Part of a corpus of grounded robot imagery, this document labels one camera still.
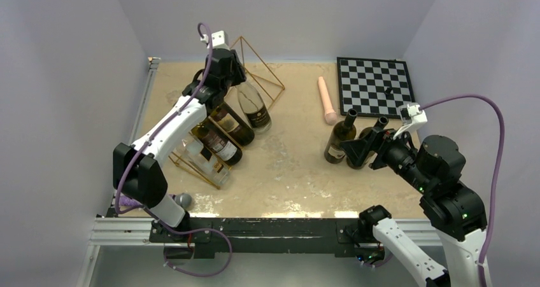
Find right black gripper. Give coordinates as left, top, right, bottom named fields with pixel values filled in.
left=339, top=121, right=432, bottom=191

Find clear brown-tinted bottle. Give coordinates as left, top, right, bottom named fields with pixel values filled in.
left=236, top=81, right=272, bottom=134

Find dark green wine bottle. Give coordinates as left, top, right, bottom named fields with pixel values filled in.
left=191, top=121, right=243, bottom=165

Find clear glass liquor bottle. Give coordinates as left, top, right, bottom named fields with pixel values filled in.
left=182, top=134, right=229, bottom=189

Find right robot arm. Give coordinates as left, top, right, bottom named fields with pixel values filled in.
left=340, top=127, right=490, bottom=286

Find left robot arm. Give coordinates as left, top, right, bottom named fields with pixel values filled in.
left=113, top=48, right=246, bottom=242

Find black white chessboard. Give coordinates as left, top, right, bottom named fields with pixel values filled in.
left=336, top=57, right=416, bottom=119

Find purple glitter microphone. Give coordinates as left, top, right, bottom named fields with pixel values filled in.
left=118, top=193, right=192, bottom=209

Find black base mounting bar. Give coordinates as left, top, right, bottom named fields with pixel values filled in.
left=150, top=218, right=390, bottom=263

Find gold wire wine rack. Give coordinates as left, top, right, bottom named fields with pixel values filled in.
left=168, top=36, right=287, bottom=190

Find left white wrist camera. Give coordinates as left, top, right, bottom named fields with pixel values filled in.
left=200, top=31, right=230, bottom=50

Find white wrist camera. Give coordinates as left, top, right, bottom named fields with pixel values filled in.
left=393, top=102, right=428, bottom=139
left=200, top=31, right=230, bottom=50

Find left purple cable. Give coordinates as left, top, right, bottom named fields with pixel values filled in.
left=115, top=22, right=214, bottom=215

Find pink cylindrical handle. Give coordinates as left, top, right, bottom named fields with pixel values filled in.
left=317, top=76, right=338, bottom=125

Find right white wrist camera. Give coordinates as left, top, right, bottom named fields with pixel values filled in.
left=393, top=102, right=428, bottom=139

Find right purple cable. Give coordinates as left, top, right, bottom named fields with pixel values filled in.
left=422, top=94, right=506, bottom=287

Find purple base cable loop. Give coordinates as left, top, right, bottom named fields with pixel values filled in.
left=162, top=228, right=234, bottom=277

